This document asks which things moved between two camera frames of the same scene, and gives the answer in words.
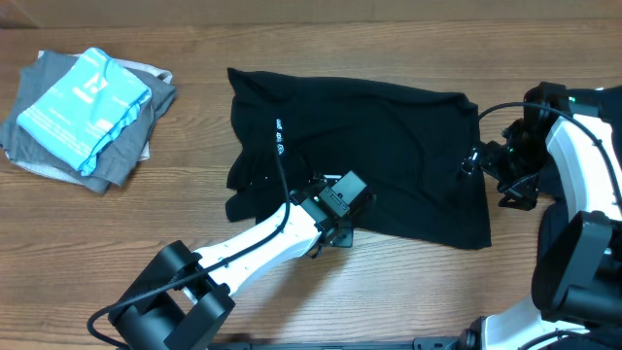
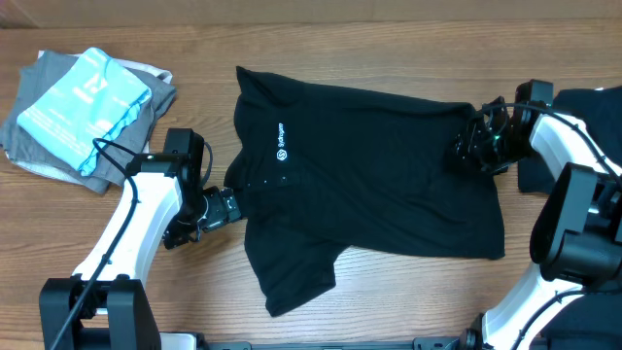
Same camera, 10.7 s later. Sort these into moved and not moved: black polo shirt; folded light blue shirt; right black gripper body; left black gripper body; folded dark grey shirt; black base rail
Moved: left black gripper body; right black gripper body; black polo shirt
Not moved: folded light blue shirt; folded dark grey shirt; black base rail
